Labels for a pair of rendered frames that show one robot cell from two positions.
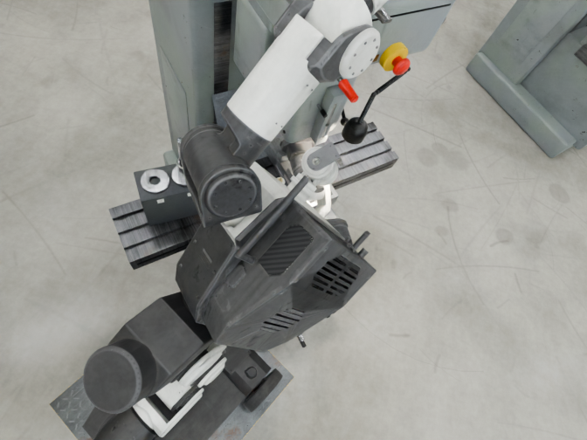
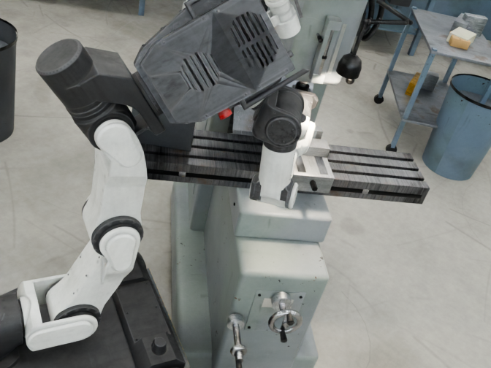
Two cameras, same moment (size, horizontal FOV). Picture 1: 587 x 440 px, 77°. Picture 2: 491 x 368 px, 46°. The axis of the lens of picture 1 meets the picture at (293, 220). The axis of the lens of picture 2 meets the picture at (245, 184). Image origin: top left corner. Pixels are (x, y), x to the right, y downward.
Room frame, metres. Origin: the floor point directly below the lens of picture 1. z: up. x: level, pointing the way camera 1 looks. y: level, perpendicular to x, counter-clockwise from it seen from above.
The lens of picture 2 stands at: (-0.66, -0.82, 2.14)
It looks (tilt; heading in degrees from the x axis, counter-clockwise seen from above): 37 degrees down; 35
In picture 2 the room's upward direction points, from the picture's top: 14 degrees clockwise
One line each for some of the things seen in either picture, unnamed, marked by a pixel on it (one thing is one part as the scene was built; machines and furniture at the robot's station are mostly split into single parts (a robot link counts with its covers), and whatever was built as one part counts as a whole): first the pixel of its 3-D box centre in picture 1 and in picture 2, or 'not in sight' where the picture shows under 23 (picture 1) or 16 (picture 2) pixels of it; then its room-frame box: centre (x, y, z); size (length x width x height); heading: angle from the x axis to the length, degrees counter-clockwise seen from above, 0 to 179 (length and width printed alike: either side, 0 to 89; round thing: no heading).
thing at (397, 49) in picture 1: (393, 57); not in sight; (0.74, -0.06, 1.76); 0.06 x 0.02 x 0.06; 139
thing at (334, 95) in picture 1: (326, 116); (324, 50); (0.81, 0.03, 1.45); 0.04 x 0.04 x 0.21; 49
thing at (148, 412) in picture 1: (166, 394); (57, 309); (-0.02, 0.18, 0.68); 0.21 x 0.20 x 0.13; 158
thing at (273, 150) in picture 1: (301, 169); (303, 150); (0.91, 0.05, 1.01); 0.35 x 0.15 x 0.11; 50
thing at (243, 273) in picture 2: not in sight; (254, 253); (0.87, 0.10, 0.46); 0.81 x 0.32 x 0.60; 49
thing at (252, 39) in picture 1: (280, 40); not in sight; (1.01, 0.26, 1.47); 0.24 x 0.19 x 0.26; 139
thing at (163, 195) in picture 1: (173, 192); (165, 114); (0.57, 0.43, 1.06); 0.22 x 0.12 x 0.20; 132
